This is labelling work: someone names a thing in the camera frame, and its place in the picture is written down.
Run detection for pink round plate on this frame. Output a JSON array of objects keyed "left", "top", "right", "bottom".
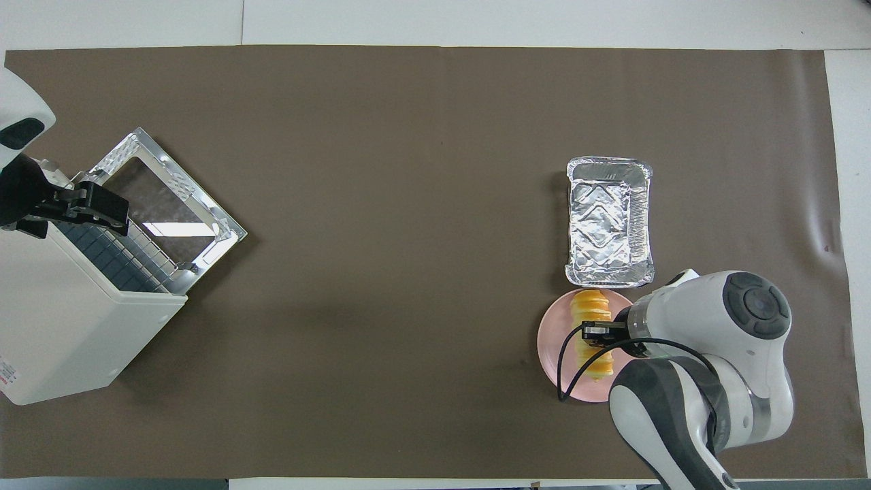
[{"left": 537, "top": 288, "right": 637, "bottom": 404}]

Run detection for aluminium foil tray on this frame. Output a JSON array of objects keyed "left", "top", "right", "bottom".
[{"left": 565, "top": 157, "right": 655, "bottom": 288}]

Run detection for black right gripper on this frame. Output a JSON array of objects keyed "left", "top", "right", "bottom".
[{"left": 580, "top": 320, "right": 648, "bottom": 358}]

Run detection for golden ridged bread loaf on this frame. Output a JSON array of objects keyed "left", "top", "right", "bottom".
[{"left": 570, "top": 289, "right": 617, "bottom": 382}]

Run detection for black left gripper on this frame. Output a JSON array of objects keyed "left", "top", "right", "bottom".
[{"left": 0, "top": 154, "right": 130, "bottom": 240}]

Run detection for cream toaster oven body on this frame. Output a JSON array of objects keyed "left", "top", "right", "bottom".
[{"left": 0, "top": 160, "right": 188, "bottom": 406}]

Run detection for glass oven door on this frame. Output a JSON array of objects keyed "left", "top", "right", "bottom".
[{"left": 88, "top": 128, "right": 248, "bottom": 295}]

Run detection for brown table mat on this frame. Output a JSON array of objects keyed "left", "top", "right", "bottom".
[{"left": 0, "top": 45, "right": 868, "bottom": 479}]

